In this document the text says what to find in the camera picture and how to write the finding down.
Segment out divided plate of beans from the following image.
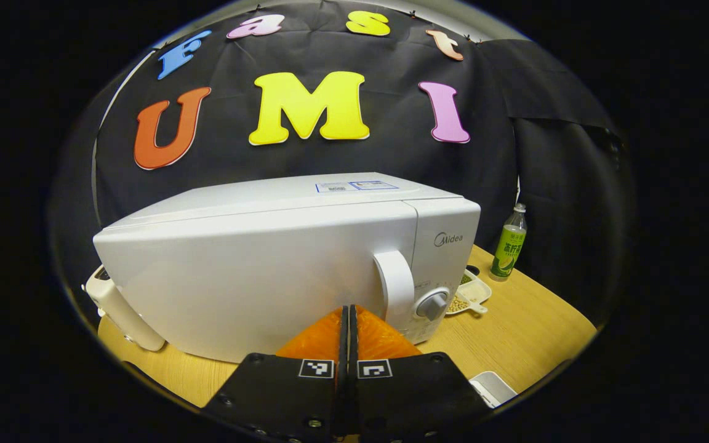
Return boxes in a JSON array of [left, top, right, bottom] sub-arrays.
[[445, 268, 492, 317]]

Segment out white microwave oven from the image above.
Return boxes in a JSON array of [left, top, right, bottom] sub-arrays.
[[93, 172, 481, 364]]

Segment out green label drink bottle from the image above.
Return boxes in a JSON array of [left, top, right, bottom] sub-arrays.
[[489, 203, 527, 282]]

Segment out white toaster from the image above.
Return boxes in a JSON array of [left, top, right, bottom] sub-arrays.
[[84, 265, 166, 353]]

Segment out black backdrop cloth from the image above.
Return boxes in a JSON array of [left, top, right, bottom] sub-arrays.
[[50, 0, 635, 327]]

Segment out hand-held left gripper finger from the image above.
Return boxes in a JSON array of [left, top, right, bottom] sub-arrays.
[[350, 306, 495, 443], [201, 306, 350, 443]]

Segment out small white rectangular dish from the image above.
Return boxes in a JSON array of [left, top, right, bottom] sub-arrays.
[[468, 371, 518, 409]]

